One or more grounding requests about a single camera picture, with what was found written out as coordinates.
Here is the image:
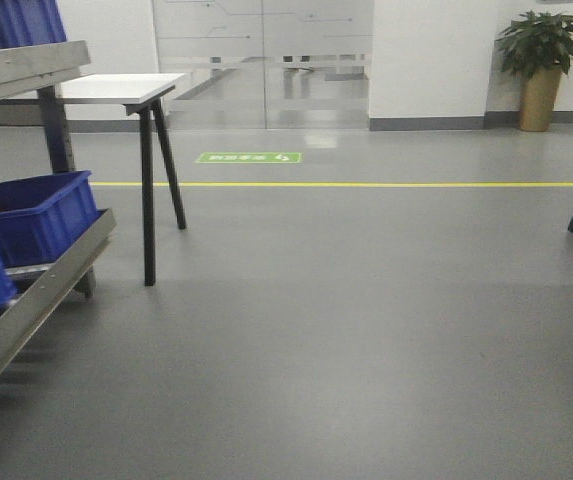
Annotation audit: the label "green floor sign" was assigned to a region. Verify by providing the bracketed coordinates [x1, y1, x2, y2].
[196, 151, 302, 164]

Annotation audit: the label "glass door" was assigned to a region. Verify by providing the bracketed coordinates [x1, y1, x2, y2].
[152, 0, 374, 130]

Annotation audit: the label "white table black legs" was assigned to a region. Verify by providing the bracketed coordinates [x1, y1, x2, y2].
[0, 73, 187, 286]

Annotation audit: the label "lower right blue bin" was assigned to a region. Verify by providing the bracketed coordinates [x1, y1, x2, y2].
[0, 170, 100, 267]

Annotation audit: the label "tan plant pot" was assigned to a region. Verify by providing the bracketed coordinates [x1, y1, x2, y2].
[518, 65, 562, 132]

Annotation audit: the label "green potted plant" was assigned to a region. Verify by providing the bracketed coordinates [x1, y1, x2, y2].
[495, 10, 573, 79]

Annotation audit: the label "upper left blue bin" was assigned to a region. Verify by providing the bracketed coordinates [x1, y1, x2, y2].
[0, 0, 67, 49]

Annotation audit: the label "steel flow rack frame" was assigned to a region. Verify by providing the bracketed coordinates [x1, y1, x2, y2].
[0, 41, 116, 374]

